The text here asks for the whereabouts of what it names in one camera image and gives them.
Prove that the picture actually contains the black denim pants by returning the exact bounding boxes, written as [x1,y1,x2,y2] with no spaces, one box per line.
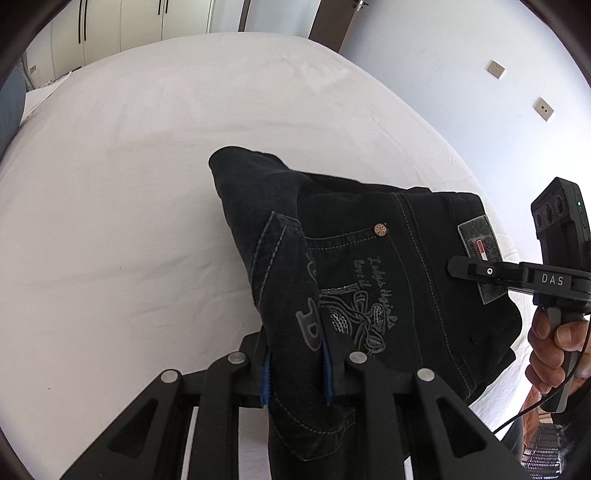
[209,147,522,479]

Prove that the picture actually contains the person's right hand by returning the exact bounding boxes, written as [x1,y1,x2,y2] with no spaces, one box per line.
[525,307,590,395]

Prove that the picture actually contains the brown wooden door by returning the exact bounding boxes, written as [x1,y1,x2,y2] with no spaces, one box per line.
[308,0,369,53]

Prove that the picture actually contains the white folded sheet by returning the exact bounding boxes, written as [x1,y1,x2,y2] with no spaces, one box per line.
[20,72,71,125]

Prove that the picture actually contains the rolled blue duvet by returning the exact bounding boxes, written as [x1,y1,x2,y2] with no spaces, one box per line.
[0,67,26,156]

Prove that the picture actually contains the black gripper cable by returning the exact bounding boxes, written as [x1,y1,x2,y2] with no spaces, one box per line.
[491,317,591,437]

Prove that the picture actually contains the wall power socket plate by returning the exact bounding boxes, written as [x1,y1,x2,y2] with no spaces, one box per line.
[534,98,554,121]

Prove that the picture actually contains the beige wall switch plate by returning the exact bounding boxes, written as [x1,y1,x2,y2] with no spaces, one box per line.
[487,60,505,79]

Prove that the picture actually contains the cream wardrobe with black handles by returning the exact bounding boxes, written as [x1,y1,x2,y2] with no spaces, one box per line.
[22,0,253,86]

